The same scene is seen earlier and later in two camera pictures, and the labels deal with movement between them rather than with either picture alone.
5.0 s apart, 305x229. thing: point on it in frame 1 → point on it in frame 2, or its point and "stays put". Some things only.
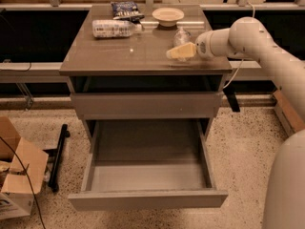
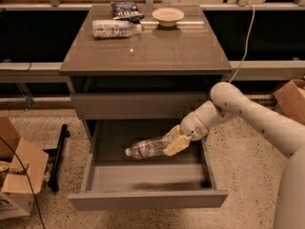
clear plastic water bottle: [181, 37] → [149, 148]
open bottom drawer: [154, 163] stays put
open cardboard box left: [22, 166] stays put
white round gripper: [202, 47] → [192, 126]
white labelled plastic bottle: [109, 29] stays put
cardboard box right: [291, 118] stays put
